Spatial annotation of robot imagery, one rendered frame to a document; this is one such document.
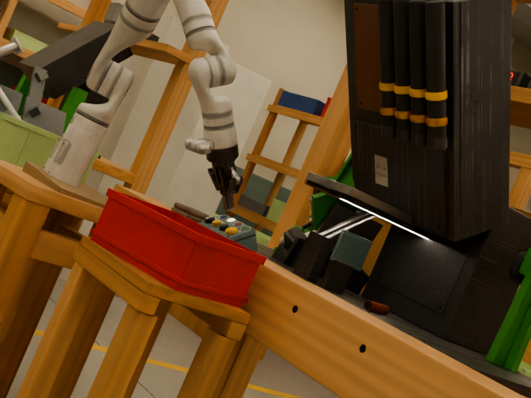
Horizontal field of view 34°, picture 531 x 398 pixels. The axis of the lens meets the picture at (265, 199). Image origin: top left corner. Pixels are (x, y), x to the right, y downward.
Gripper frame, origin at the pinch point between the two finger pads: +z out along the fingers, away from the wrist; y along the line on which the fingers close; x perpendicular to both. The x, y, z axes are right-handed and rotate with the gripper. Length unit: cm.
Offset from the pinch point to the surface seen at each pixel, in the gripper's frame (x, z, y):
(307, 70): -513, 144, 709
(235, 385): -23, 84, 53
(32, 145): 20, -4, 81
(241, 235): -1.4, 8.4, -1.7
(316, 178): -13.8, -5.9, -17.0
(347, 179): -31.3, 1.6, -4.9
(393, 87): -28.1, -25.4, -28.2
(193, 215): -3.6, 11.2, 26.8
